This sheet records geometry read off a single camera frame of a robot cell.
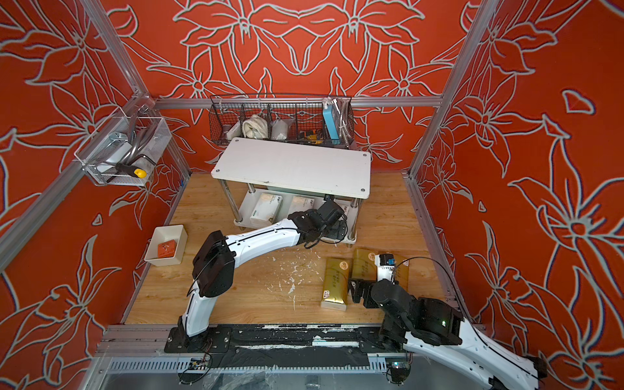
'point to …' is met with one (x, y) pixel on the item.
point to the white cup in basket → (279, 129)
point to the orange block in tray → (166, 249)
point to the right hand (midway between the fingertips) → (356, 284)
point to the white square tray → (163, 234)
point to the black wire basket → (302, 119)
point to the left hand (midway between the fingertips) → (335, 222)
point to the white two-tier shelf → (270, 181)
